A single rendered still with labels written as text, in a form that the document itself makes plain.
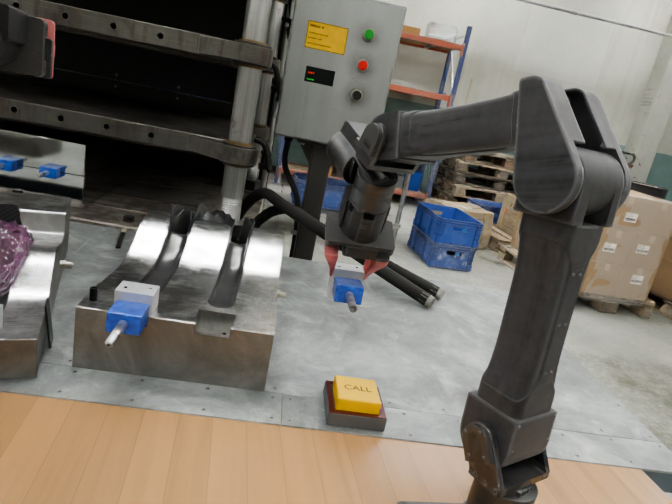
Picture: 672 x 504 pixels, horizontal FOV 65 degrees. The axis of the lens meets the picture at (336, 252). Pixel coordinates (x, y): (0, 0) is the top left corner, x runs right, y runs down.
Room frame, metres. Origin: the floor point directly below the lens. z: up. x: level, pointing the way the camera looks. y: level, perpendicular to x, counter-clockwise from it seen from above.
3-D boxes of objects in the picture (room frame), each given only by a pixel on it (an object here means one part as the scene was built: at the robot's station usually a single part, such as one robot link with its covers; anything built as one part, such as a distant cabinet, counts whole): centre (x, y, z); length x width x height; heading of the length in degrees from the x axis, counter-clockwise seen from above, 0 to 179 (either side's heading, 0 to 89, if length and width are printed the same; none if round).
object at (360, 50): (1.61, 0.11, 0.74); 0.31 x 0.22 x 1.47; 98
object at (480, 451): (0.48, -0.21, 0.90); 0.09 x 0.06 x 0.06; 127
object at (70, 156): (1.60, 0.87, 0.87); 0.50 x 0.27 x 0.17; 8
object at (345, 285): (0.76, -0.03, 0.93); 0.13 x 0.05 x 0.05; 8
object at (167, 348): (0.88, 0.22, 0.87); 0.50 x 0.26 x 0.14; 8
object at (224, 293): (0.87, 0.23, 0.92); 0.35 x 0.16 x 0.09; 8
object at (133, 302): (0.61, 0.25, 0.89); 0.13 x 0.05 x 0.05; 8
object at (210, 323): (0.66, 0.14, 0.87); 0.05 x 0.05 x 0.04; 8
